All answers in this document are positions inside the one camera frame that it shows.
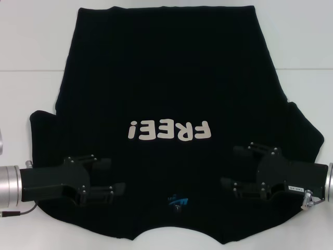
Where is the grey cable with silver plug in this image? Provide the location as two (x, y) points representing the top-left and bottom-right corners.
(300, 189), (326, 210)

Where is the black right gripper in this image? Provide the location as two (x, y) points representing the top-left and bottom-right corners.
(220, 142), (330, 203)

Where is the black shirt with FREE print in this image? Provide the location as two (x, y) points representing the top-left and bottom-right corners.
(29, 5), (326, 247)

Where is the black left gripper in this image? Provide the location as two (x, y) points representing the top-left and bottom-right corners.
(20, 155), (127, 207)

